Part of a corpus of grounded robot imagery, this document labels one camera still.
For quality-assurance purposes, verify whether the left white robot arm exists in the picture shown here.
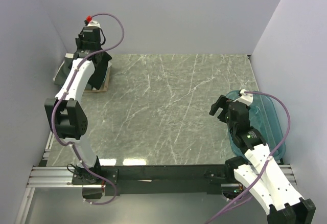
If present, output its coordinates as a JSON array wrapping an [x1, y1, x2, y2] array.
[[44, 24, 111, 184]]

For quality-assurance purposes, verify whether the black t shirt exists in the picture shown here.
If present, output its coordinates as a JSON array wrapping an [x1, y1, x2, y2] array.
[[88, 52, 112, 89]]

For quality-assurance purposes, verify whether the dark green folded shirt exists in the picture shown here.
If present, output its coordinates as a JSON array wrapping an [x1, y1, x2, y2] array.
[[53, 56, 74, 87]]

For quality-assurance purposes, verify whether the aluminium rail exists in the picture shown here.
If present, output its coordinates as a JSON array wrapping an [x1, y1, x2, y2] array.
[[27, 165, 297, 188]]

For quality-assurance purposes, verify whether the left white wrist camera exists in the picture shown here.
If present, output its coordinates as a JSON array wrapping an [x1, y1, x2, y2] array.
[[84, 15, 101, 28]]

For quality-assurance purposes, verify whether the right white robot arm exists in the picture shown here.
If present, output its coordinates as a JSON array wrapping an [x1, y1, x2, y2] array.
[[207, 89, 316, 223]]

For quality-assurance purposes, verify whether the black base beam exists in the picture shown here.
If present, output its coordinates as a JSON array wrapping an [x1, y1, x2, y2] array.
[[72, 164, 242, 199]]

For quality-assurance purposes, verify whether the white folded shirt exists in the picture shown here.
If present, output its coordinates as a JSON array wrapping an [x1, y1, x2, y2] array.
[[53, 53, 112, 89]]

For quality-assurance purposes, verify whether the teal plastic bin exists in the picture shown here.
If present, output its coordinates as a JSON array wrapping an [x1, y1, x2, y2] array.
[[226, 91, 286, 161]]

